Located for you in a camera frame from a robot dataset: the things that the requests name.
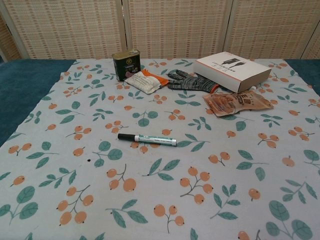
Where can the green and white marker body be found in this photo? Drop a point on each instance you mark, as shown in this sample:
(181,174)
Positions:
(156,141)

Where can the small black cap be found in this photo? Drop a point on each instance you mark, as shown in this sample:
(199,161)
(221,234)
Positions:
(125,137)

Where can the white and orange packet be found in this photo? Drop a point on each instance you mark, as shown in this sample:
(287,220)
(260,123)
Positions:
(146,81)

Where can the grey knit work glove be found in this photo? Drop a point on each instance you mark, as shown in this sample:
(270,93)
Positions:
(192,82)

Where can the dark green gold tin can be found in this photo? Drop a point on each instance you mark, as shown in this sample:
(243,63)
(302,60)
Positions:
(126,65)

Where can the fruit and leaf pattern tablecloth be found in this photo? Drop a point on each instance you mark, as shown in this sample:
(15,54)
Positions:
(160,190)

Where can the brown snack pouch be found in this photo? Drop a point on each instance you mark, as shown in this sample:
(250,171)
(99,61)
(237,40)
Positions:
(235,102)

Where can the bamboo folding screen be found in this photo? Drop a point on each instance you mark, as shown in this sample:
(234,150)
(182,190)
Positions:
(175,27)

